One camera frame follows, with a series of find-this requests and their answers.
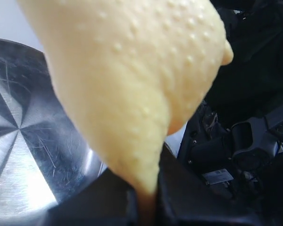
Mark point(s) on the yellow rubber chicken toy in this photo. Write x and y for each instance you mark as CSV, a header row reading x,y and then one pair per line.
x,y
129,73

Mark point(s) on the round stainless steel plate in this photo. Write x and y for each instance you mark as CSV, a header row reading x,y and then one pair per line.
x,y
43,159

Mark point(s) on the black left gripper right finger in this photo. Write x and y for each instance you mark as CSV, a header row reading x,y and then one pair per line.
x,y
183,200

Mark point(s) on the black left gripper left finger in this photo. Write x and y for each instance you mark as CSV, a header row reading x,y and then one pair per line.
x,y
108,201

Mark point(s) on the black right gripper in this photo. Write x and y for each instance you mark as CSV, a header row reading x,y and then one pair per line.
x,y
234,142

